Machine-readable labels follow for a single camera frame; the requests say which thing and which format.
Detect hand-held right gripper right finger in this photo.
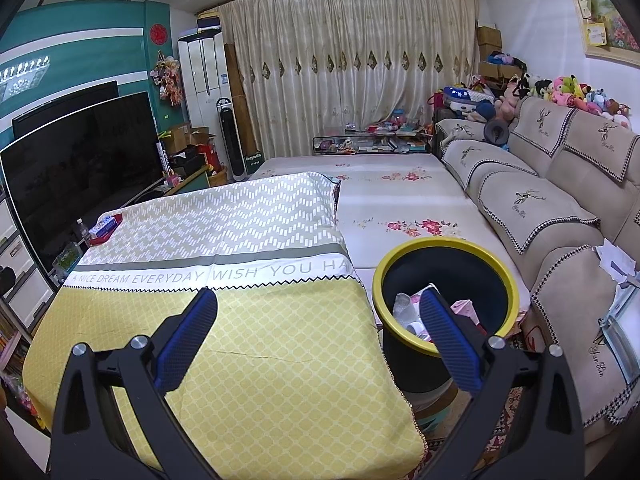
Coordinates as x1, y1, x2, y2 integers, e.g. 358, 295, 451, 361
419, 289, 586, 480

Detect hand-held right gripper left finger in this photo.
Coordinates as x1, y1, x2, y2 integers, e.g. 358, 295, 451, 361
47, 287, 219, 480

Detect pink tissue packet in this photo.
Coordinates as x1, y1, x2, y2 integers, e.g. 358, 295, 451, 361
451, 300, 480, 325

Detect white plastic bag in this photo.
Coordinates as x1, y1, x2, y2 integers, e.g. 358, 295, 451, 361
393, 285, 433, 341

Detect black yellow-rimmed bin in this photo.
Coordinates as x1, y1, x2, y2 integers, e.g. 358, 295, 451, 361
372, 238, 521, 393

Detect red flat box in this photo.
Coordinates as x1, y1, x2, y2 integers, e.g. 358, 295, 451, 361
90, 213, 123, 246

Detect blue cartoon box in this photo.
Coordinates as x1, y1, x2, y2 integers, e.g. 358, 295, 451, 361
89, 216, 117, 238

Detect floral white mattress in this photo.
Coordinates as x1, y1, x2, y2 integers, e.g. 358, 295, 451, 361
247, 152, 531, 311

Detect beige sofa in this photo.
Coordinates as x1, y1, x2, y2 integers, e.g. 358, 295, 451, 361
435, 95, 640, 446

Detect cluttered bookshelf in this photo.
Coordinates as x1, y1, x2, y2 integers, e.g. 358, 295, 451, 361
0, 310, 36, 421

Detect clear plastic bag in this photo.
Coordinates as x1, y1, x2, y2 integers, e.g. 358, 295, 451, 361
600, 280, 640, 386

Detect white drawer unit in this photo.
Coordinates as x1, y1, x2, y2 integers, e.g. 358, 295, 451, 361
0, 195, 53, 333

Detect white paper sheets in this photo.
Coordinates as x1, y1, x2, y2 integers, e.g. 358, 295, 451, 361
595, 240, 640, 286

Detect curved black television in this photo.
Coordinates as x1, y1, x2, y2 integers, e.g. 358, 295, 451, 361
0, 91, 166, 271

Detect open cardboard boxes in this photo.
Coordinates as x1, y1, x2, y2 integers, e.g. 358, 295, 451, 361
167, 122, 218, 171

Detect black white tower fan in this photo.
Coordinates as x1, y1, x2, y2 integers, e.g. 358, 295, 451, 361
216, 99, 248, 182

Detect cluttered low glass table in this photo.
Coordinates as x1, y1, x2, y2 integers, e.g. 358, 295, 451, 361
312, 115, 436, 156

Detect dark round cushion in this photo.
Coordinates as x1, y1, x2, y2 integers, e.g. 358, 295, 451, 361
484, 119, 510, 147

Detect hanging flower decoration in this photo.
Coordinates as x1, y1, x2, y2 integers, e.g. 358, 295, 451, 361
150, 51, 182, 107

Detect white standing air conditioner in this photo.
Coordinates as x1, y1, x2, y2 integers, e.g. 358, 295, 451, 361
177, 30, 233, 181

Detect flat black television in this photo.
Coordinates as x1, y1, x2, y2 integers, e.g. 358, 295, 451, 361
12, 80, 120, 126

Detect pile of plush toys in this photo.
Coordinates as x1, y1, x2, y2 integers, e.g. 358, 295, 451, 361
492, 72, 633, 128

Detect stack of cardboard boxes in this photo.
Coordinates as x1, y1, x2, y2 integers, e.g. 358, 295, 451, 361
475, 25, 503, 78

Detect cream embroidered curtain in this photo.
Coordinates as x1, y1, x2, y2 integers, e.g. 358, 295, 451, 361
215, 0, 481, 158

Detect framed landscape wall picture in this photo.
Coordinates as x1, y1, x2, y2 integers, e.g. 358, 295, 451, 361
565, 0, 640, 66

